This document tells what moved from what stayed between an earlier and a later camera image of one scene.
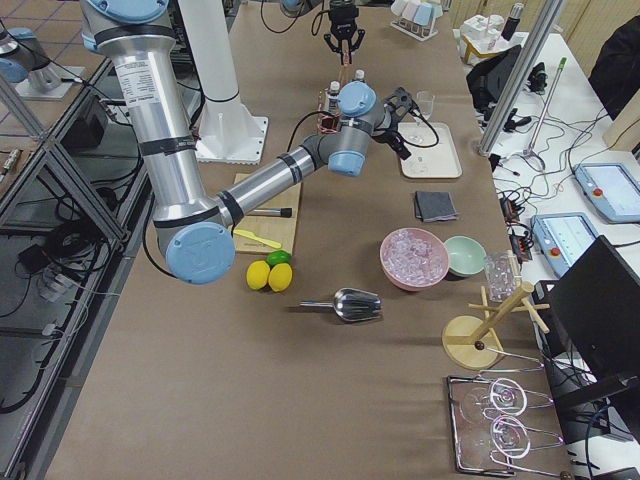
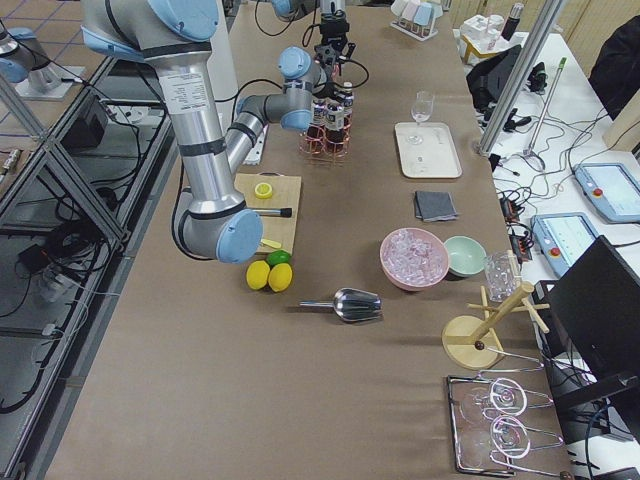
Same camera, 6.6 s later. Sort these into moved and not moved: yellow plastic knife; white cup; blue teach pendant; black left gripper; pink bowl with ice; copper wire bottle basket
Moved: black left gripper; copper wire bottle basket
Not moved: pink bowl with ice; yellow plastic knife; white cup; blue teach pendant
